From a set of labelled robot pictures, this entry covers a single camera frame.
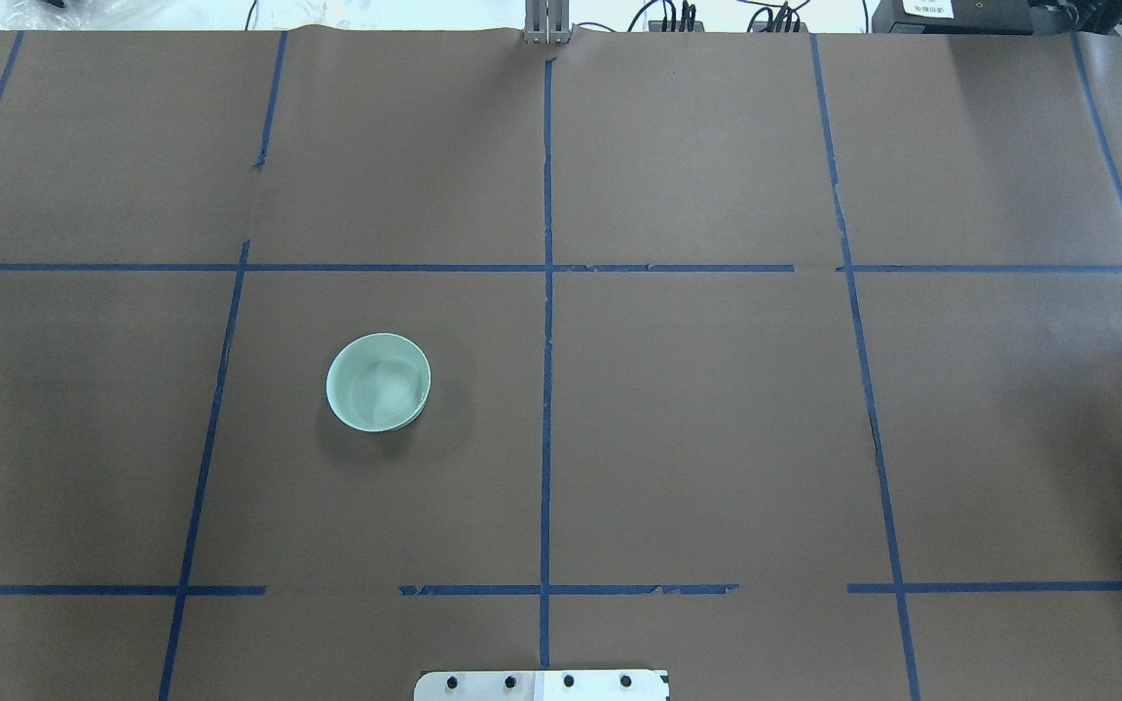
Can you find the aluminium frame post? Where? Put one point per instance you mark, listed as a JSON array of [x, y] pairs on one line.
[[547, 22]]

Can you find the black box device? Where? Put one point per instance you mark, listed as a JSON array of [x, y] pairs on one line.
[[952, 17]]

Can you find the white pillar with base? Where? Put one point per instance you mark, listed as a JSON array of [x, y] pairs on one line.
[[580, 684]]

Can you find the mint green bowl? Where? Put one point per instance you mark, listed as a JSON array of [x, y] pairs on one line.
[[378, 383]]

